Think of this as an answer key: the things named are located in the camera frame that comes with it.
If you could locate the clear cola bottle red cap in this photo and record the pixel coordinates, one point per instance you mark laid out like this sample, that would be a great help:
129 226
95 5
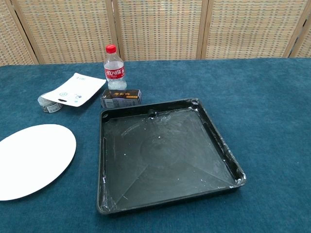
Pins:
114 72

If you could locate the black rectangular carton box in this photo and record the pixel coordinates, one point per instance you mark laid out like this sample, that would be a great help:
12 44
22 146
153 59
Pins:
121 97

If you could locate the blue table cloth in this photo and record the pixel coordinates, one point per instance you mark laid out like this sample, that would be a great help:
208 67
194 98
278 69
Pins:
267 121

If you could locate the woven bamboo folding screen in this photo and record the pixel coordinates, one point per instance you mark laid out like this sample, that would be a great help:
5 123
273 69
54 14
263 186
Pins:
158 29

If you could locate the black square plastic tray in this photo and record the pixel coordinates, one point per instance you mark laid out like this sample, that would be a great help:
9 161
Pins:
165 155

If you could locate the white round plate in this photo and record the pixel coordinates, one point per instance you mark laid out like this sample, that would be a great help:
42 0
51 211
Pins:
31 162

